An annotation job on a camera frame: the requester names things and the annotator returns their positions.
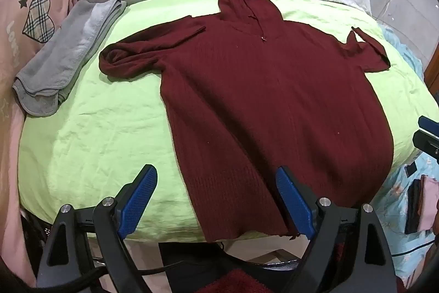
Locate wooden furniture edge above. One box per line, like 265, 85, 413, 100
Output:
423, 48, 439, 92

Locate thick black cable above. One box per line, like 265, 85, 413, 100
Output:
79, 261, 181, 284

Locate maroon knit hoodie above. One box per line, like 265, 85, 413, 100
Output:
99, 0, 394, 243

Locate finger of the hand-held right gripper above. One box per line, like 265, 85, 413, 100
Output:
412, 115, 439, 160

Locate grey folded towel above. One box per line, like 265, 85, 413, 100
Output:
13, 0, 127, 117

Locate light blue floral sheet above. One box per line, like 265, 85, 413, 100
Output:
370, 23, 439, 287

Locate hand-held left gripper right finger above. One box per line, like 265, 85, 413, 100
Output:
275, 165, 398, 293

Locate red floor mat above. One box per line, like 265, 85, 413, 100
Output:
195, 267, 272, 293

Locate pink folded cloth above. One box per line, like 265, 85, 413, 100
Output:
419, 174, 439, 232

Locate thin black cable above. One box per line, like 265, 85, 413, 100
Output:
391, 238, 437, 258

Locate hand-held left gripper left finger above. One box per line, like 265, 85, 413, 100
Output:
36, 163, 158, 293

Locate black wallet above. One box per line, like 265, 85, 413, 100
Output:
405, 178, 425, 235

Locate light green bed sheet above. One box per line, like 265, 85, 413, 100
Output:
18, 0, 439, 244

